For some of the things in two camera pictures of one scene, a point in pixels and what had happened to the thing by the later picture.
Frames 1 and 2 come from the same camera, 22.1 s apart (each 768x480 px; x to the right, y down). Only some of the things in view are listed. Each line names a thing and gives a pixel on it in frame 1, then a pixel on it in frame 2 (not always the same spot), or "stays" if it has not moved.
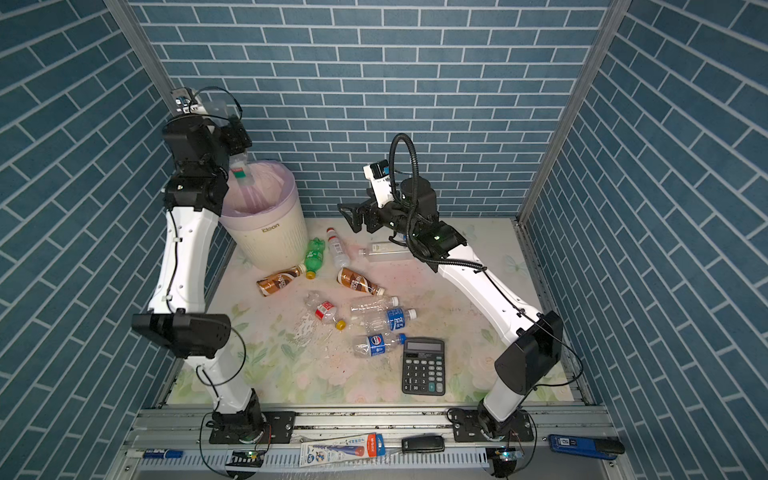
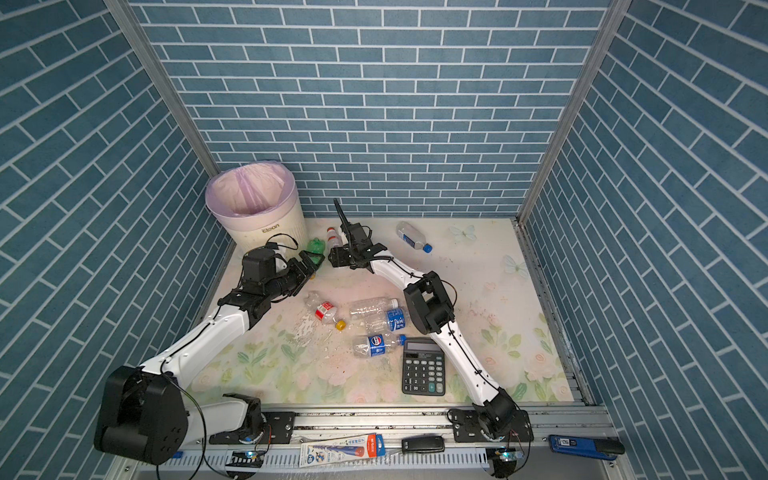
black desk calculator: [424, 366] stays
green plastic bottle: [313, 258] stays
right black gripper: [361, 209] → [337, 255]
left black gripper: [233, 144] → [301, 275]
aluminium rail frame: [370, 444] stays
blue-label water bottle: [392, 319] stays
